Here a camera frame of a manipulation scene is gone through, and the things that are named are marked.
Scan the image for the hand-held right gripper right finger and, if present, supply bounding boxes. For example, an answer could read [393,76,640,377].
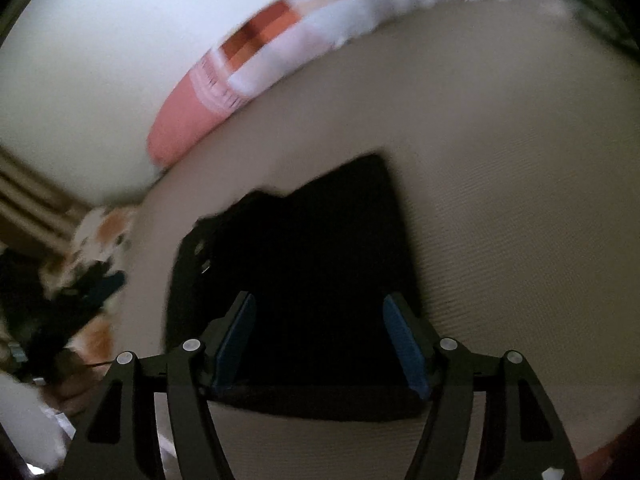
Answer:
[382,291,583,480]

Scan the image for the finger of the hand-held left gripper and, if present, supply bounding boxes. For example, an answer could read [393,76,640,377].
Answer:
[70,269,128,313]

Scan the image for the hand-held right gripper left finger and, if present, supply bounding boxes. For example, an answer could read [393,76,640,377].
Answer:
[62,291,258,480]

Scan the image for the black pants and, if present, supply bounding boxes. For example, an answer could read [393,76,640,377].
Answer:
[162,152,436,423]

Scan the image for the white orange patterned cloth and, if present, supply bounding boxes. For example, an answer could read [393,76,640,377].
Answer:
[40,205,138,376]

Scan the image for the brown striped curtain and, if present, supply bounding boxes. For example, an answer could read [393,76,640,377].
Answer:
[0,145,96,258]

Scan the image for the pink and white striped pillow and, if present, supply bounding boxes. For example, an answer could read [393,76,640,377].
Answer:
[146,0,501,168]

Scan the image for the beige bed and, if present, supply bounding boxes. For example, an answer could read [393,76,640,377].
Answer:
[107,0,640,480]

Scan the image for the dark green striped object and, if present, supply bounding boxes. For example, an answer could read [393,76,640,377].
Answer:
[530,0,631,48]

